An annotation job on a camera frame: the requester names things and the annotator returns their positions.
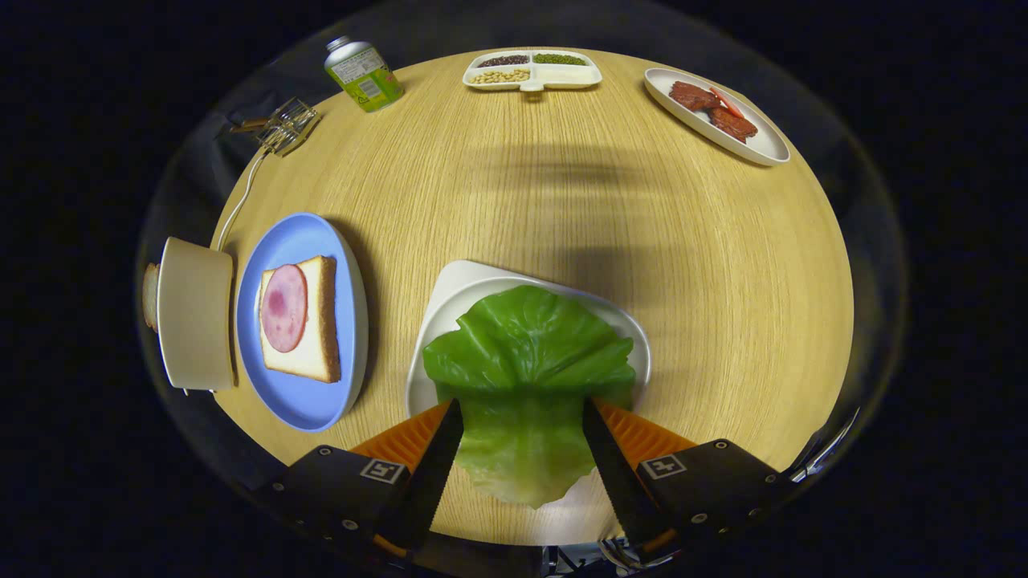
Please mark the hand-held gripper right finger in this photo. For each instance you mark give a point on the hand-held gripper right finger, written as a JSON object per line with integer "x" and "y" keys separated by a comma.
{"x": 614, "y": 474}

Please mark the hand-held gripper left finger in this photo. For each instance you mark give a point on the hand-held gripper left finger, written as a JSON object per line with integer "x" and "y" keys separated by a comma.
{"x": 430, "y": 474}

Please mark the green lettuce leaf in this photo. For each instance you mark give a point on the green lettuce leaf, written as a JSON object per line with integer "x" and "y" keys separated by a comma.
{"x": 526, "y": 361}

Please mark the blue round plate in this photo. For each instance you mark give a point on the blue round plate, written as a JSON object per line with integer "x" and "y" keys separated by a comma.
{"x": 297, "y": 401}

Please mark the white bread slice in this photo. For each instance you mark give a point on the white bread slice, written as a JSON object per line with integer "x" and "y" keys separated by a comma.
{"x": 321, "y": 321}

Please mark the white square plate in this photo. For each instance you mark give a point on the white square plate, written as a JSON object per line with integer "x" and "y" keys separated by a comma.
{"x": 478, "y": 281}

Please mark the pink ham slice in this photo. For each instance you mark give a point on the pink ham slice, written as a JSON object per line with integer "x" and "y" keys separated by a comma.
{"x": 283, "y": 309}

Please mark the cream toaster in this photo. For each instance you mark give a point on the cream toaster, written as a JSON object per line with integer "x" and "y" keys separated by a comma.
{"x": 195, "y": 313}

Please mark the white oval plate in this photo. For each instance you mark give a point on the white oval plate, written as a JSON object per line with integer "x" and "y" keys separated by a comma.
{"x": 763, "y": 144}

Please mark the red-brown meat slice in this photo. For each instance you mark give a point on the red-brown meat slice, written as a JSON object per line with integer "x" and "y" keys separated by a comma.
{"x": 732, "y": 126}
{"x": 692, "y": 96}

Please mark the pink sausage piece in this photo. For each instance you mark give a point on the pink sausage piece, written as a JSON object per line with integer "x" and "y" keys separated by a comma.
{"x": 728, "y": 103}

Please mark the white divided tray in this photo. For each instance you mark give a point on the white divided tray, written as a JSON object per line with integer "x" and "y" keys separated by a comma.
{"x": 566, "y": 75}

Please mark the green label metal bottle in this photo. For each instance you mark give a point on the green label metal bottle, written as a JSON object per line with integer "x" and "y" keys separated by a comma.
{"x": 365, "y": 76}

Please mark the pile of yellow beans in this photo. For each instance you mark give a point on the pile of yellow beans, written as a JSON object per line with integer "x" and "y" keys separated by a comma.
{"x": 499, "y": 77}

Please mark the pile of dark beans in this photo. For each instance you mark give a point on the pile of dark beans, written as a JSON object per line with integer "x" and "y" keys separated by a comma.
{"x": 504, "y": 60}

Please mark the black backdrop cloth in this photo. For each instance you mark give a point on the black backdrop cloth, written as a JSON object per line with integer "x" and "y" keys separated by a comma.
{"x": 265, "y": 84}

